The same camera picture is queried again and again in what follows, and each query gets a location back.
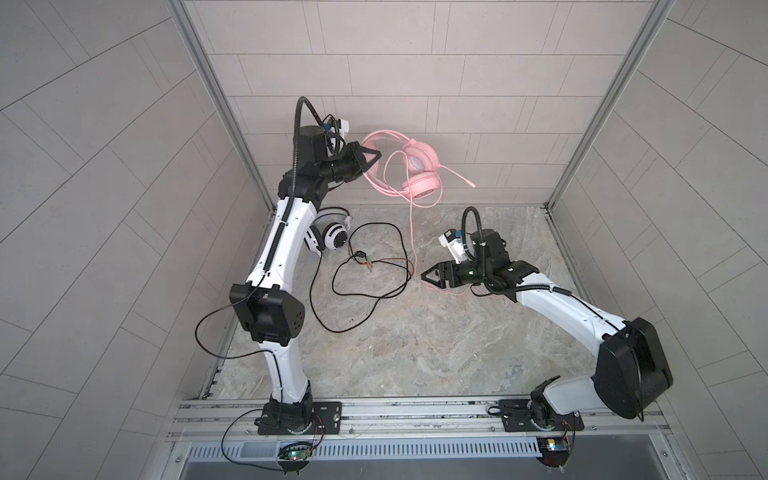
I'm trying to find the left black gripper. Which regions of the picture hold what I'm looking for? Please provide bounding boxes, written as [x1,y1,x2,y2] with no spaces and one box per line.
[312,144,379,187]

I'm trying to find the pink headphones with cable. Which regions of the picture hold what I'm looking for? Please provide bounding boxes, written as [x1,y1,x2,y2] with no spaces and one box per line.
[361,130,476,267]

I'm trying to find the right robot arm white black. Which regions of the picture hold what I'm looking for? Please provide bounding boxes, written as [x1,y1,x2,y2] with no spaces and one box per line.
[421,229,673,431]

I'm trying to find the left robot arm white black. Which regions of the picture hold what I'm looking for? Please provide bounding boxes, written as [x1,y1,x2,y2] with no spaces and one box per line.
[229,97,381,435]

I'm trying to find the right circuit board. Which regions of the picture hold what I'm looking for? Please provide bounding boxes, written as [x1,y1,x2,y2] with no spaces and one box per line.
[537,437,571,468]

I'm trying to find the circuit board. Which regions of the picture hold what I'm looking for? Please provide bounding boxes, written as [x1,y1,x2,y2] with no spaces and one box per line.
[537,437,571,468]
[277,441,314,474]

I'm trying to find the left circuit board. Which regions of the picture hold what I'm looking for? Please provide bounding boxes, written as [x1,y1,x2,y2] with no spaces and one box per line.
[277,441,314,474]

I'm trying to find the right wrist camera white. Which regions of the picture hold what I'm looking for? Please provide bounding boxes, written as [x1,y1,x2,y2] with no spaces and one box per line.
[439,229,469,264]

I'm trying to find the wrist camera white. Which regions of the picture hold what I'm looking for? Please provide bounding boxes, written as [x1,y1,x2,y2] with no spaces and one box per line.
[323,115,350,137]
[439,229,469,264]

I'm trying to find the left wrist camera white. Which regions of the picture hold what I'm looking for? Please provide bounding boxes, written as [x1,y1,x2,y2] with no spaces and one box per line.
[323,115,350,137]

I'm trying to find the white black headphones with cable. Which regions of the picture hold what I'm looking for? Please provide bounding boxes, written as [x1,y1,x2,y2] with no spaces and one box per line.
[303,206,415,334]

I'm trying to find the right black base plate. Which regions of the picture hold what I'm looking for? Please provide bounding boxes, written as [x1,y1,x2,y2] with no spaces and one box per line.
[486,399,584,433]

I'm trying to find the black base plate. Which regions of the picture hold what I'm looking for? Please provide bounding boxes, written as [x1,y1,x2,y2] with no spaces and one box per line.
[255,400,342,435]
[486,399,584,433]

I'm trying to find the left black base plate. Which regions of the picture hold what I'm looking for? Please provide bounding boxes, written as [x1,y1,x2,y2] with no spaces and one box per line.
[255,400,342,435]

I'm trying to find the aluminium mounting rail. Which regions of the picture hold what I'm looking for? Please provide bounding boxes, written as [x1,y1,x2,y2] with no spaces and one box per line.
[163,396,671,441]

